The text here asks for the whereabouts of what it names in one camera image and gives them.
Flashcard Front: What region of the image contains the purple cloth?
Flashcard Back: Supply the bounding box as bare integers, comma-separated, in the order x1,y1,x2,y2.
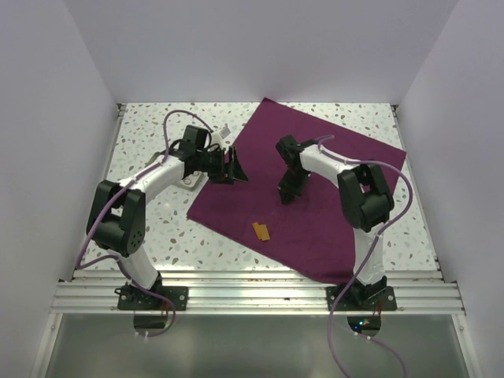
187,99,406,284

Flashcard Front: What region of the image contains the metal instrument tray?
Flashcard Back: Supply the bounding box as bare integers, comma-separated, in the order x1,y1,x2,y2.
147,151,208,193

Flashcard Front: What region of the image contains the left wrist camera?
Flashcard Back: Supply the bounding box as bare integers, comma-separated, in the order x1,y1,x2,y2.
179,125,231,152

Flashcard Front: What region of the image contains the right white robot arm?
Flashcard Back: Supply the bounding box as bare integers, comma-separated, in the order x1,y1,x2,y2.
276,135,395,309

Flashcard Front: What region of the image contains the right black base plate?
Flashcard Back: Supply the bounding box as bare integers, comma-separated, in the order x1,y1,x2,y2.
335,282,398,311

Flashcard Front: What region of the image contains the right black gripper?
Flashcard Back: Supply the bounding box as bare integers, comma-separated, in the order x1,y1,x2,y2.
278,169,311,205

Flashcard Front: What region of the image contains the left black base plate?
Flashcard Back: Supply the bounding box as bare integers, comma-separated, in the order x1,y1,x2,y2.
114,284,189,311

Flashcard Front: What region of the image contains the orange bandage strip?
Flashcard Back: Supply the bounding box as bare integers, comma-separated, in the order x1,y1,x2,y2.
262,224,271,241
252,222,264,240

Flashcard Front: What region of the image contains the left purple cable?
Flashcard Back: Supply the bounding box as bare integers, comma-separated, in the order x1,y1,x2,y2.
74,109,216,340

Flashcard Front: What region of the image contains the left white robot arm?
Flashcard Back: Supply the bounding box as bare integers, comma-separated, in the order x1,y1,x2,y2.
80,144,248,309

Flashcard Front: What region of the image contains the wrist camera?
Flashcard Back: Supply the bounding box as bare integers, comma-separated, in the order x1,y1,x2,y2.
179,125,231,152
276,135,302,164

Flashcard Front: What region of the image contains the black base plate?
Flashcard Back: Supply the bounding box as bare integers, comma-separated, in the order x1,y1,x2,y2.
114,284,189,311
335,282,398,311

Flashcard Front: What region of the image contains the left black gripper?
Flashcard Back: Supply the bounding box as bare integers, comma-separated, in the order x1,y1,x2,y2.
195,145,247,184

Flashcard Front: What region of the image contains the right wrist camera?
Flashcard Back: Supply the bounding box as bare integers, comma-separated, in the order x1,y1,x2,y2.
276,135,302,164

